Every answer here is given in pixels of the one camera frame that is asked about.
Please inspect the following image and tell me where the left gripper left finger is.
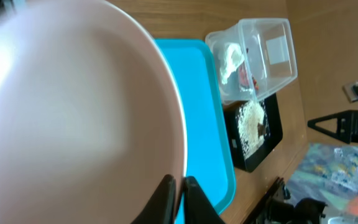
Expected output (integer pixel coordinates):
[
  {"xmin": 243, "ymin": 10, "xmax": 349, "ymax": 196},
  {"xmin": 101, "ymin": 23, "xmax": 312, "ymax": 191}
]
[{"xmin": 131, "ymin": 174, "xmax": 176, "ymax": 224}]

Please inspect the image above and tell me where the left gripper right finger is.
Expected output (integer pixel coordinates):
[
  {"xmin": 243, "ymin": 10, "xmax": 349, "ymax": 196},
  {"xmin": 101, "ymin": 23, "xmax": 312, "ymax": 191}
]
[{"xmin": 183, "ymin": 176, "xmax": 224, "ymax": 224}]

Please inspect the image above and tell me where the pile of white rice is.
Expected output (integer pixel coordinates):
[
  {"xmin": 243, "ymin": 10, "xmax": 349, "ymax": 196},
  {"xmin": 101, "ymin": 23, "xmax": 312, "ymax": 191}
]
[{"xmin": 237, "ymin": 101, "xmax": 265, "ymax": 159}]

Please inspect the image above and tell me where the brown food scrap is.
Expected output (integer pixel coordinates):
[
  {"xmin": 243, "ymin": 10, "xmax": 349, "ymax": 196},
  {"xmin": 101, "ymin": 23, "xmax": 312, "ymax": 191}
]
[{"xmin": 257, "ymin": 123, "xmax": 266, "ymax": 137}]

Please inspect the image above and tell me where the large white plate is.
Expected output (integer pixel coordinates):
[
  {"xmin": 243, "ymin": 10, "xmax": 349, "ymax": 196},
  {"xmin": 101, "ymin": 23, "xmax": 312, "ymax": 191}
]
[{"xmin": 0, "ymin": 1, "xmax": 187, "ymax": 223}]

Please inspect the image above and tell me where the red snack wrapper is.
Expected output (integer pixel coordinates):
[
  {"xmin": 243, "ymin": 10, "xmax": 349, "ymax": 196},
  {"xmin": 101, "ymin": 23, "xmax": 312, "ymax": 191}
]
[{"xmin": 237, "ymin": 48, "xmax": 259, "ymax": 91}]

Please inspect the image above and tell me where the white tissue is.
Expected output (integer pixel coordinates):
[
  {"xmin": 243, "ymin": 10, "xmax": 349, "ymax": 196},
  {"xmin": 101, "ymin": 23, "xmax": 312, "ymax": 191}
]
[{"xmin": 219, "ymin": 43, "xmax": 245, "ymax": 85}]

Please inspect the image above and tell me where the black waste tray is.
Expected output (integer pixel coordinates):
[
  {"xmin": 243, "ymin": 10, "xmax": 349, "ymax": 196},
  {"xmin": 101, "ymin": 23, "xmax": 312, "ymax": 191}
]
[{"xmin": 224, "ymin": 94, "xmax": 283, "ymax": 173}]

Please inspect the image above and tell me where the teal plastic tray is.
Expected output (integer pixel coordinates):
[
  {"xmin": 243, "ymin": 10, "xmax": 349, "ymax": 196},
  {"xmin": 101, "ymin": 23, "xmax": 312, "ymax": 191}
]
[{"xmin": 156, "ymin": 39, "xmax": 236, "ymax": 214}]

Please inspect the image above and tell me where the colourful patterned floor mat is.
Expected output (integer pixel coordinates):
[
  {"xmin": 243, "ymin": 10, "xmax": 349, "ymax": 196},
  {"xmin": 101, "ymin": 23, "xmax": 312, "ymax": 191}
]
[{"xmin": 287, "ymin": 143, "xmax": 358, "ymax": 222}]

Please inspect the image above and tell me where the clear plastic bin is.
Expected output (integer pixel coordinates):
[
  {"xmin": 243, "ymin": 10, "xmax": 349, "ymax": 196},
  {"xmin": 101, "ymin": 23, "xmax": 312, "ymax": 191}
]
[{"xmin": 205, "ymin": 18, "xmax": 298, "ymax": 105}]

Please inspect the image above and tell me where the black camera tripod stand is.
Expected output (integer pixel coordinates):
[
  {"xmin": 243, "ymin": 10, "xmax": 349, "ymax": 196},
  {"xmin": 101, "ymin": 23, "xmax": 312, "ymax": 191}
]
[{"xmin": 307, "ymin": 82, "xmax": 358, "ymax": 144}]

